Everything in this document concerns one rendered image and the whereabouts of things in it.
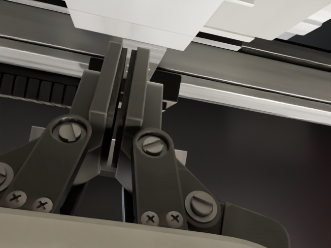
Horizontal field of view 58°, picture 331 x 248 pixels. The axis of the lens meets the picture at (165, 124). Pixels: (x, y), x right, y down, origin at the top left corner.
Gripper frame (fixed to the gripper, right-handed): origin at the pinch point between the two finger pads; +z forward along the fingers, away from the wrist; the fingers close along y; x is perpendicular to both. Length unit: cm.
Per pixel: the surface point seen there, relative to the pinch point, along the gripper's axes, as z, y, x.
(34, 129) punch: 4.1, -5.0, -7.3
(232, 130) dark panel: 41, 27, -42
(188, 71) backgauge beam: 28.1, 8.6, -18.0
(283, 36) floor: 226, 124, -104
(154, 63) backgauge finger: 15.2, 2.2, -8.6
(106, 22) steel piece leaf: 10.9, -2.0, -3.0
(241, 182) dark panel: 32, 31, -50
